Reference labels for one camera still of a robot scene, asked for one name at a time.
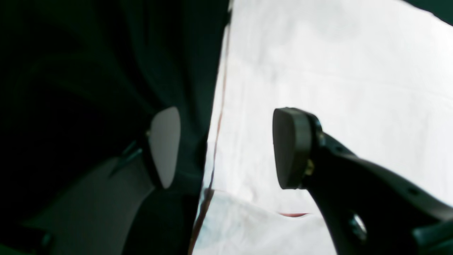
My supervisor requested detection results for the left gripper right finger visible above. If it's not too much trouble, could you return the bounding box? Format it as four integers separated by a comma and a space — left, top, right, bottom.
273, 108, 453, 255

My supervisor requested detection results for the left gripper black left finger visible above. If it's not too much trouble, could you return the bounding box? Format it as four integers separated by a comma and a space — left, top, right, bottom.
25, 106, 182, 255

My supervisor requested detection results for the pink T-shirt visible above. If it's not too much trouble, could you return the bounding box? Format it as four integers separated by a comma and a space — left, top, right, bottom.
192, 0, 453, 255

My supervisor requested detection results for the black table cloth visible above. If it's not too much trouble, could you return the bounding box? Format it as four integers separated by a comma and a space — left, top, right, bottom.
1, 0, 452, 255

